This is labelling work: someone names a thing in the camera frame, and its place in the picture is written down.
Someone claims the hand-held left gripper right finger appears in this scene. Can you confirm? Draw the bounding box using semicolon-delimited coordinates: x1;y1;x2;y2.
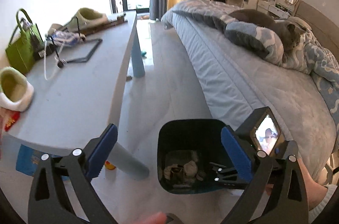
221;125;309;224

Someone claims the red packet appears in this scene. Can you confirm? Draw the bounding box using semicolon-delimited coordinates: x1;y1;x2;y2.
0;111;21;132

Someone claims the person's left hand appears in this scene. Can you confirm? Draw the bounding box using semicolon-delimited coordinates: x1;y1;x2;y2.
132;211;168;224

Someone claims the grey cat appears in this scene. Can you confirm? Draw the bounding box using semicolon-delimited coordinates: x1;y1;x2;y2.
228;8;306;53

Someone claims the grey headboard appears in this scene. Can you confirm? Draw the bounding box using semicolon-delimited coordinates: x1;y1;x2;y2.
294;0;339;55

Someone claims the person's right forearm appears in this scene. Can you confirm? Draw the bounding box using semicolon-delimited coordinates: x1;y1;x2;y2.
297;156;339;217

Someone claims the green handbag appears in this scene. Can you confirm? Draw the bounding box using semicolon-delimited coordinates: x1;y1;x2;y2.
5;8;44;75

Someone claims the black trash bin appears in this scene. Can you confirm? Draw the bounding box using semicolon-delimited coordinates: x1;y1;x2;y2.
157;119;255;195

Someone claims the blue white fleece blanket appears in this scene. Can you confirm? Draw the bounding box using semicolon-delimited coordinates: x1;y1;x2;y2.
172;0;339;132

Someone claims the white cable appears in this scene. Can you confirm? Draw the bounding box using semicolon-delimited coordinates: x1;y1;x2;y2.
43;39;65;81

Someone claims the blue cardboard box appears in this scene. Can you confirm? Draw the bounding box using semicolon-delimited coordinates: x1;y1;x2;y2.
15;144;69;179

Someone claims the bed with grey sheet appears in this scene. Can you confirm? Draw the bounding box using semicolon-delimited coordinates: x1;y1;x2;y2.
161;0;339;186

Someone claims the green white fuzzy slipper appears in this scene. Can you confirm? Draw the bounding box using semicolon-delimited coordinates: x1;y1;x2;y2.
0;66;35;112
66;7;108;34

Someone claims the brown tape roll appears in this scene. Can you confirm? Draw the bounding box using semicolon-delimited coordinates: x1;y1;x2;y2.
169;166;186;182

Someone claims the black wire stand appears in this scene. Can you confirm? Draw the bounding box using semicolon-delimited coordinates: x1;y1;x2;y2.
45;16;103;69

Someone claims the white chair base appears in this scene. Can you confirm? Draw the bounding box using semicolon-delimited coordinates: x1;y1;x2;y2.
322;152;339;185

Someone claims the blue white patterned pouch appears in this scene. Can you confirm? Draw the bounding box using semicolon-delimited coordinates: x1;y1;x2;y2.
49;30;81;47

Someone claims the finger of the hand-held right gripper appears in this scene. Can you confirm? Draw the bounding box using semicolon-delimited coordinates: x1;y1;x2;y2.
214;168;240;182
209;162;228;171

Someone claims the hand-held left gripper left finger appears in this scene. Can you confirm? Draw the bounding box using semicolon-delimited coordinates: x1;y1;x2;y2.
28;124;118;224

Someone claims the grey table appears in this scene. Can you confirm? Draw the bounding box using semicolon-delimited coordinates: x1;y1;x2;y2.
0;12;150;182

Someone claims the small black box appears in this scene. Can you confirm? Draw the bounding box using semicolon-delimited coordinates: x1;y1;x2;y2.
33;39;57;61

